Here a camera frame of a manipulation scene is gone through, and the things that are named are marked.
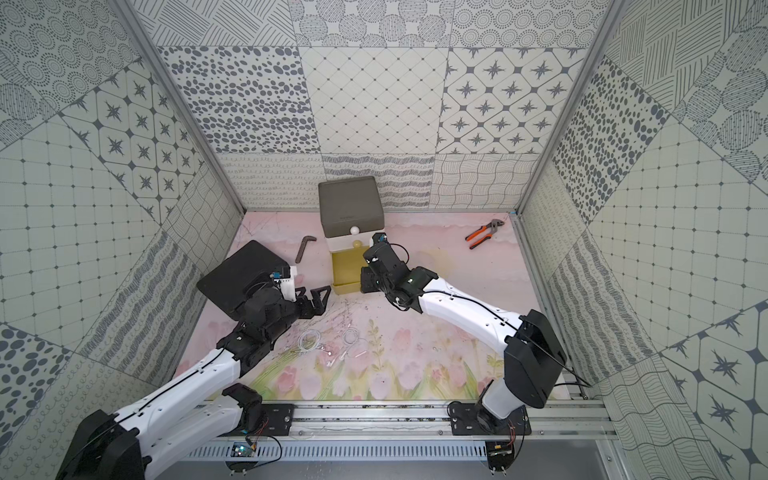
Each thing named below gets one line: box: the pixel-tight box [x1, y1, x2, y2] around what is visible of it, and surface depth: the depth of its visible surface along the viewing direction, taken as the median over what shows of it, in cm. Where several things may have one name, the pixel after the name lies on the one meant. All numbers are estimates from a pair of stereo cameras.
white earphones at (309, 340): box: [298, 329, 332, 356], surface depth 89 cm
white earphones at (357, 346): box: [327, 326, 368, 367], surface depth 88 cm
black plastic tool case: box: [196, 240, 290, 320], surface depth 100 cm
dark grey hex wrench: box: [295, 236, 317, 264], surface depth 113 cm
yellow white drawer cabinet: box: [318, 176, 385, 275], surface depth 97 cm
